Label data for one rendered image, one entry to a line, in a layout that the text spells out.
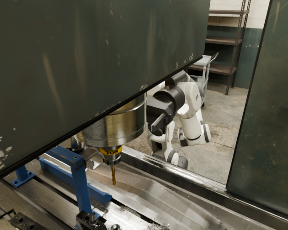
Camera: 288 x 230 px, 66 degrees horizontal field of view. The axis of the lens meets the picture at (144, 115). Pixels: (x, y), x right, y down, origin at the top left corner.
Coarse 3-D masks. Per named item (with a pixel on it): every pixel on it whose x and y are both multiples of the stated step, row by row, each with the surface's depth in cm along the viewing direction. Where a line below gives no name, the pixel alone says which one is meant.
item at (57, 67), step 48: (0, 0) 13; (48, 0) 16; (96, 0) 20; (144, 0) 26; (192, 0) 37; (0, 48) 14; (48, 48) 17; (96, 48) 21; (144, 48) 28; (192, 48) 43; (0, 96) 15; (48, 96) 18; (96, 96) 23; (0, 144) 16; (48, 144) 20
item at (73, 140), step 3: (72, 138) 78; (72, 141) 78; (75, 141) 78; (78, 141) 78; (72, 144) 78; (75, 144) 78; (78, 144) 79; (81, 144) 80; (72, 147) 79; (75, 147) 79; (78, 147) 79
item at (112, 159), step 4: (104, 156) 50; (108, 156) 49; (112, 156) 49; (116, 156) 49; (120, 156) 51; (104, 160) 50; (108, 160) 49; (112, 160) 49; (116, 160) 49; (120, 160) 50; (108, 164) 49; (112, 164) 50; (116, 164) 50
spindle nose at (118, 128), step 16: (144, 96) 41; (112, 112) 37; (128, 112) 38; (144, 112) 43; (96, 128) 38; (112, 128) 38; (128, 128) 40; (144, 128) 45; (96, 144) 40; (112, 144) 40
